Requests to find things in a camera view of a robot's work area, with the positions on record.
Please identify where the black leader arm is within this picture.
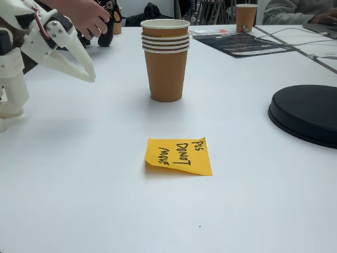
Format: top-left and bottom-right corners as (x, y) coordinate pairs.
(78, 0), (123, 50)

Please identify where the brown paper cup with logo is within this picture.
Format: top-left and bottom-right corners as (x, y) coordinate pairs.
(235, 4), (259, 33)

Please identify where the person's hand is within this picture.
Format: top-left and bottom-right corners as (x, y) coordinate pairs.
(309, 9), (337, 26)
(68, 0), (111, 40)

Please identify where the dark bag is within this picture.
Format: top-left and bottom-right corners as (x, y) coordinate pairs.
(125, 2), (180, 27)

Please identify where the clear plastic packet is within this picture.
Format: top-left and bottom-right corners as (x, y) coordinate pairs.
(191, 28), (227, 36)

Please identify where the black metal chair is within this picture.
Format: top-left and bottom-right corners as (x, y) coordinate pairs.
(181, 0), (237, 26)

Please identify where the black printed brochure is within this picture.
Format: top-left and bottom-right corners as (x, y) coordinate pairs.
(192, 28), (301, 58)

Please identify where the person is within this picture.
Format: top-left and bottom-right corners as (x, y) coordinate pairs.
(262, 0), (337, 26)

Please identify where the black round disc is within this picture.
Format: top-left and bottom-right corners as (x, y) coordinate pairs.
(267, 84), (337, 150)

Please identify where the silver laptop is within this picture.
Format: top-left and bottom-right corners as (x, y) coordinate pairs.
(302, 20), (337, 40)

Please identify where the white charging cable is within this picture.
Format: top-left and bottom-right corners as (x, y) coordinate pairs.
(254, 27), (337, 48)

